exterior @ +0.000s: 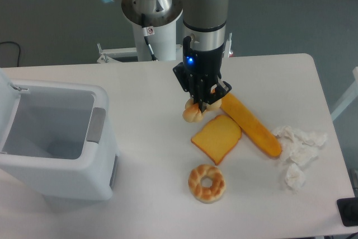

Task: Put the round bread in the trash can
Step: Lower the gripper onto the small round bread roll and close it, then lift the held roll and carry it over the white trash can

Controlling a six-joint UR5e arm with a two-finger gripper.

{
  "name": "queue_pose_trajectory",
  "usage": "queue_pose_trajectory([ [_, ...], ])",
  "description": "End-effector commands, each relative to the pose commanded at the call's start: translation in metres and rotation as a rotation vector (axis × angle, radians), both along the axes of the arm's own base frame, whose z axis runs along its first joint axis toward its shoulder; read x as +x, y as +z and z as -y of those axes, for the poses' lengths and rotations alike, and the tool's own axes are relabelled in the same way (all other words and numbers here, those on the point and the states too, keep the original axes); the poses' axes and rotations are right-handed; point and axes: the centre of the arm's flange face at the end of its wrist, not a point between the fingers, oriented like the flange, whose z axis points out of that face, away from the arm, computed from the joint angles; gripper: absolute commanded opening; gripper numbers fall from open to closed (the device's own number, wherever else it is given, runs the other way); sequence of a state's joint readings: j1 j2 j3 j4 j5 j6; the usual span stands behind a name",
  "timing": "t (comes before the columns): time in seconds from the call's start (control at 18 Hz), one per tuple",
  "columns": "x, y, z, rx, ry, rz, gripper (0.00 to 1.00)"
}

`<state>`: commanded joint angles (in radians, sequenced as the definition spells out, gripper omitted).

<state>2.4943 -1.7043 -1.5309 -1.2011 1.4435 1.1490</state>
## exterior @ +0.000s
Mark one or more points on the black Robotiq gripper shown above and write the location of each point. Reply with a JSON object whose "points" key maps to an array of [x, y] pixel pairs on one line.
{"points": [[199, 74]]}

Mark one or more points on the round knotted bread roll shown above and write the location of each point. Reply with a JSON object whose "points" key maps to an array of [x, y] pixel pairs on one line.
{"points": [[193, 114]]}

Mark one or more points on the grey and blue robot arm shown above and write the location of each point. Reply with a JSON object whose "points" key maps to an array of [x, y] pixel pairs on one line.
{"points": [[198, 13]]}

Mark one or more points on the toast bread slice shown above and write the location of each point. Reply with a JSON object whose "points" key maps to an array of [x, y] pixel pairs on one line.
{"points": [[218, 137]]}

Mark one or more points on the white plastic trash can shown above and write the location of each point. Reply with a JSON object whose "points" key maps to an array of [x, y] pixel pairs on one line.
{"points": [[57, 139]]}

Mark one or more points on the long orange baguette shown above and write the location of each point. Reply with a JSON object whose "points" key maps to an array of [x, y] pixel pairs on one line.
{"points": [[251, 126]]}

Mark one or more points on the large crumpled white tissue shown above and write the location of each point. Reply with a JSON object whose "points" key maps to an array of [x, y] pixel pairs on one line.
{"points": [[298, 146]]}

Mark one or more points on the small crumpled white tissue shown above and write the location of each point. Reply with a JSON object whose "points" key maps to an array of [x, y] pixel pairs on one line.
{"points": [[295, 177]]}

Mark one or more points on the black device at table edge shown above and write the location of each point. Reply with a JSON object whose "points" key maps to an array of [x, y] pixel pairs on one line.
{"points": [[347, 208]]}

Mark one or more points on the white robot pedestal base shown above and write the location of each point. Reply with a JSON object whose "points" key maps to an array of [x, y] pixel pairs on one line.
{"points": [[159, 43]]}

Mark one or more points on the braided ring bread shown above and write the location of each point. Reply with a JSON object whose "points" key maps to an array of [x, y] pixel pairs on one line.
{"points": [[206, 183]]}

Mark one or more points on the white frame bar right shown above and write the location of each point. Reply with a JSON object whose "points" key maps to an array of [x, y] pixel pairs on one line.
{"points": [[346, 98]]}

